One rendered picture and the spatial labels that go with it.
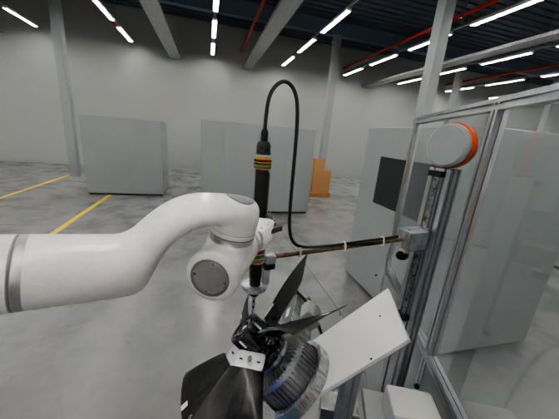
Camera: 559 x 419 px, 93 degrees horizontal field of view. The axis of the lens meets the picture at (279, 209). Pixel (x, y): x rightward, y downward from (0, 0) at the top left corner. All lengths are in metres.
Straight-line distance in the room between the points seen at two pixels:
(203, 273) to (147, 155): 7.42
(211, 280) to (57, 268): 0.18
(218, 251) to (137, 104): 12.69
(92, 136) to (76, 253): 7.71
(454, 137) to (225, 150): 5.34
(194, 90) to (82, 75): 4.05
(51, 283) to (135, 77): 12.82
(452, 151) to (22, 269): 1.10
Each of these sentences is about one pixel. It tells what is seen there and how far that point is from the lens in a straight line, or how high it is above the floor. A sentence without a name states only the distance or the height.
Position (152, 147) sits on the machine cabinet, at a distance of 7.76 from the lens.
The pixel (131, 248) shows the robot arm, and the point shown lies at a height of 1.71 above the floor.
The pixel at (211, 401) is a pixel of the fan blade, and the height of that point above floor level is 1.16.
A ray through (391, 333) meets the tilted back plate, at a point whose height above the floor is 1.33.
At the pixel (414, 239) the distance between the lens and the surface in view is 1.08.
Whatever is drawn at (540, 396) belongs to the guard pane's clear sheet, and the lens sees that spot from 0.98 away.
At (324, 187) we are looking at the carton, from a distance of 9.02.
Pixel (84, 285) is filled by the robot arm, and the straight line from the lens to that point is 0.40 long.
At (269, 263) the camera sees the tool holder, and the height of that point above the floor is 1.52.
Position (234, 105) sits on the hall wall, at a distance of 12.82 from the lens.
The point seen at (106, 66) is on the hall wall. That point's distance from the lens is 13.41.
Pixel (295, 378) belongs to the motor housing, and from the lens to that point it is 0.99.
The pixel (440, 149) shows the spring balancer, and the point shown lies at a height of 1.87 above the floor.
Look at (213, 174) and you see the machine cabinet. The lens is 6.15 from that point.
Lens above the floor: 1.87
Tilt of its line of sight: 16 degrees down
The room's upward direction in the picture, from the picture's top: 5 degrees clockwise
